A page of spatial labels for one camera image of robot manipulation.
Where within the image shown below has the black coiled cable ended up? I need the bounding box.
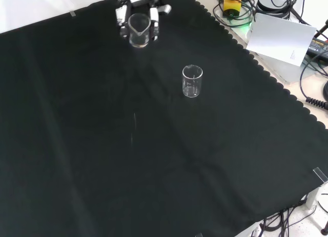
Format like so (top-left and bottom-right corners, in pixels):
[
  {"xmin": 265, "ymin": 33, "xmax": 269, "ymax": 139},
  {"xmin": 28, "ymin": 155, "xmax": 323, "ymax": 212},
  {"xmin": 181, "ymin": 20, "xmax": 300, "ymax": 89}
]
[{"xmin": 299, "ymin": 52, "xmax": 328, "ymax": 109}]

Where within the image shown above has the black power adapter yellow label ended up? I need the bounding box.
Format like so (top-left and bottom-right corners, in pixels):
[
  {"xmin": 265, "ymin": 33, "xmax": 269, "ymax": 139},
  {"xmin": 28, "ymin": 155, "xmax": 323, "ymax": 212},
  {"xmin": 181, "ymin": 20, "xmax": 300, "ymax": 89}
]
[{"xmin": 305, "ymin": 33, "xmax": 328, "ymax": 59}]

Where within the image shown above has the black floor cable bundle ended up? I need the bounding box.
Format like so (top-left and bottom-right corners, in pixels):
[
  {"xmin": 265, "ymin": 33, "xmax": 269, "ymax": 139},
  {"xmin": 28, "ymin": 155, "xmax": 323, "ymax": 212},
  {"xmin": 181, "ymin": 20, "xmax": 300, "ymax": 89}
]
[{"xmin": 261, "ymin": 193, "xmax": 318, "ymax": 237}]

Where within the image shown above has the clear glass beaker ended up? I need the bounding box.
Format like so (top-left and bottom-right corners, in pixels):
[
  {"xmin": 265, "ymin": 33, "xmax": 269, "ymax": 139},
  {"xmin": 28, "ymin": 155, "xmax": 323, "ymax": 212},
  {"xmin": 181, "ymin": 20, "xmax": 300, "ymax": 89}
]
[
  {"xmin": 181, "ymin": 64, "xmax": 204, "ymax": 98},
  {"xmin": 128, "ymin": 13, "xmax": 151, "ymax": 49}
]

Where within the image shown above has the white bench leg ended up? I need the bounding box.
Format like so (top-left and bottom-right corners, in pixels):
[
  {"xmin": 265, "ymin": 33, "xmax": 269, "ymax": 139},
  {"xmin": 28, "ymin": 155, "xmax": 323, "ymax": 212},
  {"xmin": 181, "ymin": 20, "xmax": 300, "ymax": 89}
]
[{"xmin": 305, "ymin": 184, "xmax": 325, "ymax": 210}]

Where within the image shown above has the black bench cloth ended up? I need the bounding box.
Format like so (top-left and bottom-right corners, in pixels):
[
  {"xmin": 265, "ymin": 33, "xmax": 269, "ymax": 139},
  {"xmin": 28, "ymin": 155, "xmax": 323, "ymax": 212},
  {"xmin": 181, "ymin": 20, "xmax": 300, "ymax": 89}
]
[{"xmin": 0, "ymin": 0, "xmax": 328, "ymax": 237}]

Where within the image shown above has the yellow stop button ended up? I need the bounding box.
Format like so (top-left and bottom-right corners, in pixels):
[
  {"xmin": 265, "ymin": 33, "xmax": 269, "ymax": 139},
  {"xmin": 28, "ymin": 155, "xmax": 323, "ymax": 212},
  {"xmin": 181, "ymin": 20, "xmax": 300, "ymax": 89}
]
[{"xmin": 222, "ymin": 0, "xmax": 243, "ymax": 19}]

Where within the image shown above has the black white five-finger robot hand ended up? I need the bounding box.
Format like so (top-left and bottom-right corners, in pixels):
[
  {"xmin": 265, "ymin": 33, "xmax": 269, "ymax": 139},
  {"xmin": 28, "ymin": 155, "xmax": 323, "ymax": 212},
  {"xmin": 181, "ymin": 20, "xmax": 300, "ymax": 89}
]
[{"xmin": 115, "ymin": 0, "xmax": 172, "ymax": 42}]

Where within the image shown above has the clear tape piece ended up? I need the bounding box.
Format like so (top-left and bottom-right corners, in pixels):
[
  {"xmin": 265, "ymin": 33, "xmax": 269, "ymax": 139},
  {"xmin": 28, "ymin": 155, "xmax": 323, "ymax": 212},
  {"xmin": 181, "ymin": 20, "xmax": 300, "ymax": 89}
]
[{"xmin": 313, "ymin": 167, "xmax": 328, "ymax": 184}]

